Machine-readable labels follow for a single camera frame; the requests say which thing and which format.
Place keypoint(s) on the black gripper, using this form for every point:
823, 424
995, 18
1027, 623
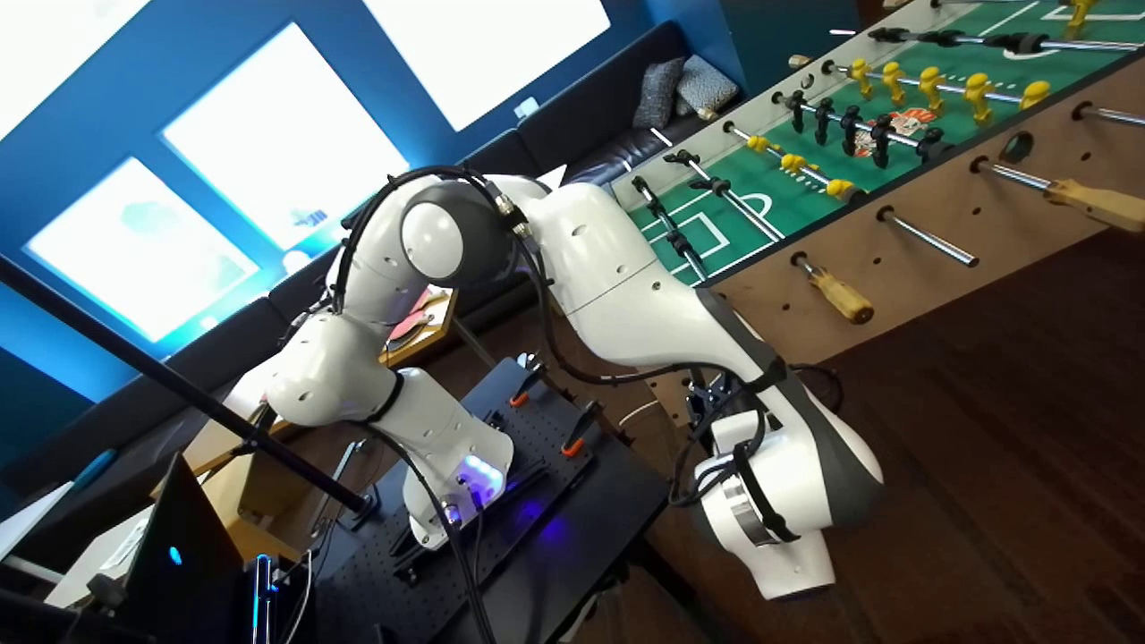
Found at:
716, 394

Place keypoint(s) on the goalie rod with black players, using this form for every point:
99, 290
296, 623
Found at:
640, 190

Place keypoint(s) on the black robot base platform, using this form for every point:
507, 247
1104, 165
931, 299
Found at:
559, 525

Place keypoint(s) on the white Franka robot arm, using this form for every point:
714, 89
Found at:
620, 288

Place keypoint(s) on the defence rod with black players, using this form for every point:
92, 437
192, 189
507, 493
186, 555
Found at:
849, 302

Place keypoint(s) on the three-player rod with yellow players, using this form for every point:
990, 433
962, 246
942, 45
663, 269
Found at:
931, 237

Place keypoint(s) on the five-player rod with yellow players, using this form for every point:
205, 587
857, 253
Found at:
977, 95

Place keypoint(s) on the five-player rod with black players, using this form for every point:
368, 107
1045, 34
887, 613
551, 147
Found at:
1104, 202

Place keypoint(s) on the three-player rod with black players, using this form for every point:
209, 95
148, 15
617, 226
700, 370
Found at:
1020, 40

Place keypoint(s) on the defence rod with yellow players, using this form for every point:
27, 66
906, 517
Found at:
1079, 15

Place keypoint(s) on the tan and red book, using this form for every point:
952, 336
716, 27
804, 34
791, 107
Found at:
421, 330

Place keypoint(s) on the foosball table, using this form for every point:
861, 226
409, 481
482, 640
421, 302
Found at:
952, 202

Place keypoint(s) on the grey cushion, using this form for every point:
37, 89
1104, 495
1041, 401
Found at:
661, 95

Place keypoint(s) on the white cushion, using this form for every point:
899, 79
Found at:
711, 84

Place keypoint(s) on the dark couch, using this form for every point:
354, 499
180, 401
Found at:
574, 108

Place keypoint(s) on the bright window pane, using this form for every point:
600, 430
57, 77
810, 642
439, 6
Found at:
286, 136
55, 55
138, 257
487, 55

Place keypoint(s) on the cardboard box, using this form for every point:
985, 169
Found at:
246, 495

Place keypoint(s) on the black tripod pole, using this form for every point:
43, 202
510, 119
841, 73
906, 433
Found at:
180, 389

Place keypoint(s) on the black laptop screen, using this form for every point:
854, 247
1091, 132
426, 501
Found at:
180, 560

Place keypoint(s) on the white paper sheet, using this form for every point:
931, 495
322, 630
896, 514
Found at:
100, 555

